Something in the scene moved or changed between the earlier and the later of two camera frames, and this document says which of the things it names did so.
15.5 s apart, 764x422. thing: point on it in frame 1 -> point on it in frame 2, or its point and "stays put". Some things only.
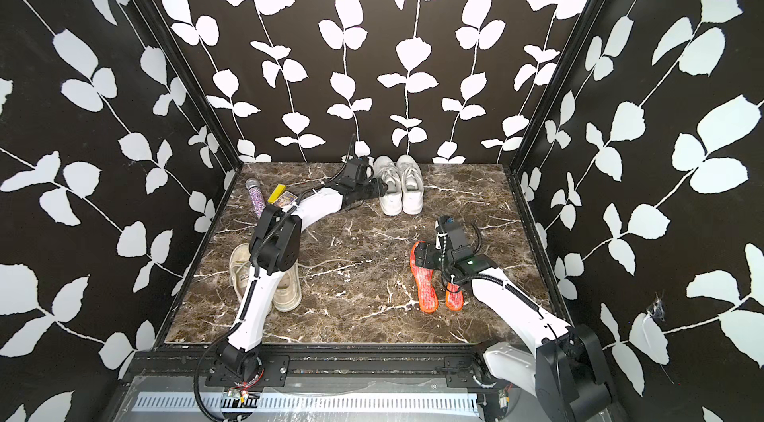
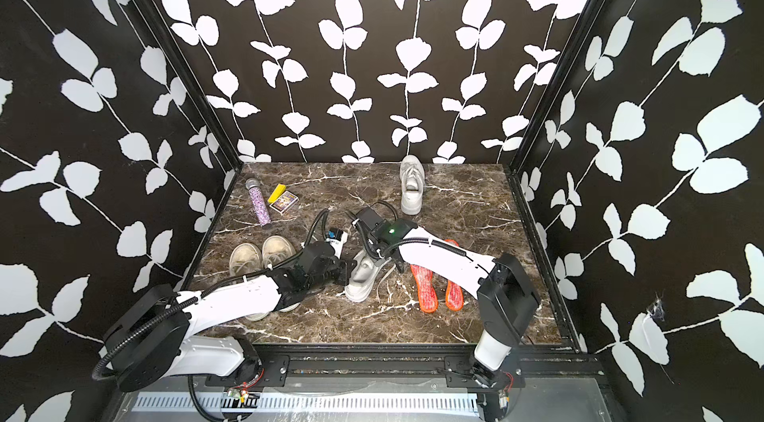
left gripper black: (377, 187) -> (345, 270)
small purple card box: (286, 199) stays put
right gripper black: (427, 251) -> (371, 249)
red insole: (454, 297) stays put
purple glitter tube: (257, 196) stays put
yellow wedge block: (281, 189) stays put
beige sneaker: (241, 270) stays put
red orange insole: (424, 278) stays put
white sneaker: (385, 168) -> (364, 271)
